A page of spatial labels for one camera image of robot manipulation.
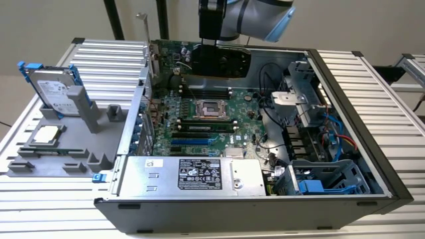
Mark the green graphics card black fan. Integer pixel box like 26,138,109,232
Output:
135,12,252,81

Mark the black pole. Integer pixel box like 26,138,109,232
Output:
156,0,171,41
103,0,125,40

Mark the CPU socket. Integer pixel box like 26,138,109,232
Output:
195,99,231,118

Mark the green motherboard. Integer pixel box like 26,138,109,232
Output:
148,86,268,162

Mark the green RAM stick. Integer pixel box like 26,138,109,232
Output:
179,124,235,132

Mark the metal drive cage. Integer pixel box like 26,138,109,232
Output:
271,61,333,127

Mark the black expansion slot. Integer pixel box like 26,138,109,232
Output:
172,131,213,140

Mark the blue expansion slot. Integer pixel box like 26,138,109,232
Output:
171,138,213,147

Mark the small silver heatsink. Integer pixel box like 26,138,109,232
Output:
225,147,247,158

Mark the hard disk in blue carrier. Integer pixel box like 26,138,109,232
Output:
16,61,89,118

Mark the grey parts rack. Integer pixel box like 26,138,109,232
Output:
6,87,129,178

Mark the silver power supply unit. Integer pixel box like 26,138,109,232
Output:
115,156,268,197

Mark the silver CPU chip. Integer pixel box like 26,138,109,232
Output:
31,125,67,145

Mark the blue plastic drive latch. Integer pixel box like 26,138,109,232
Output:
299,180,325,195

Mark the open grey PC case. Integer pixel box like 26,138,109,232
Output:
93,41,415,235

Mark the blue wire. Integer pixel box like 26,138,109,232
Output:
320,112,359,162

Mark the black bracket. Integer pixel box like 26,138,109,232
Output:
372,65,407,84

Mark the red wire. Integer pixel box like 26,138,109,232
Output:
337,134,359,150

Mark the aluminium frame table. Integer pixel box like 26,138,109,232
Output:
388,53,425,100

